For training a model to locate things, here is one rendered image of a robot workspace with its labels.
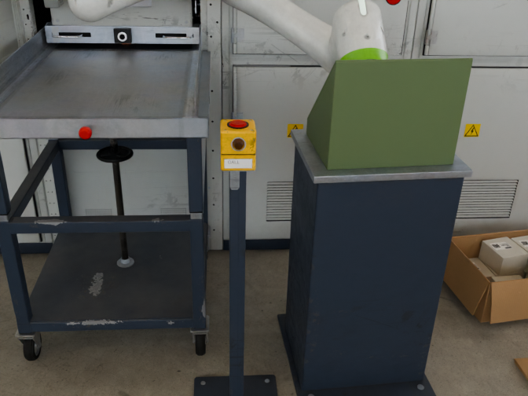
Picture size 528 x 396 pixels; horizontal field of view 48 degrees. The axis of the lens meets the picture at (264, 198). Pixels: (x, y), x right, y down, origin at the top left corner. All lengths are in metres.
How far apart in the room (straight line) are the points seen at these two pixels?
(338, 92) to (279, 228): 1.14
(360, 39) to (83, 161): 1.25
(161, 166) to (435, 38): 1.13
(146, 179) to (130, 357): 0.72
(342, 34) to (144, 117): 0.56
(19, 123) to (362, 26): 0.91
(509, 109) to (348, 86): 1.17
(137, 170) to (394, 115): 1.20
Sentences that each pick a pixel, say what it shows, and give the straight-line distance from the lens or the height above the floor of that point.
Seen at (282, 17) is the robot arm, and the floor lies 1.04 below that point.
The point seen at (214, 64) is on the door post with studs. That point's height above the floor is 0.80.
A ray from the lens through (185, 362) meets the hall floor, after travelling 2.03.
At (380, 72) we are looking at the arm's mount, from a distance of 1.46.
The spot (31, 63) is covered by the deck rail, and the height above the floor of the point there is 0.85.
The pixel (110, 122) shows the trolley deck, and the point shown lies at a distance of 1.59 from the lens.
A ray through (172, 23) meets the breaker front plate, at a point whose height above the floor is 0.94.
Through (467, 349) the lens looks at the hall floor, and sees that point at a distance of 2.21.
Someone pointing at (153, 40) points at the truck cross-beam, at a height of 0.88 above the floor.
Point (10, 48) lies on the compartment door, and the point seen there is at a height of 0.87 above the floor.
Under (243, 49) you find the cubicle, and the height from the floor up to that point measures 0.86.
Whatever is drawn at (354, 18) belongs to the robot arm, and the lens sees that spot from 1.63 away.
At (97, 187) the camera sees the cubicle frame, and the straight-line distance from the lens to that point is 2.45.
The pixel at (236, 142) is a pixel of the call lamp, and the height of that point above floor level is 0.88.
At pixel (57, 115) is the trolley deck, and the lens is 1.64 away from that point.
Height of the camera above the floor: 1.39
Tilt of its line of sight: 28 degrees down
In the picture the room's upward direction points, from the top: 2 degrees clockwise
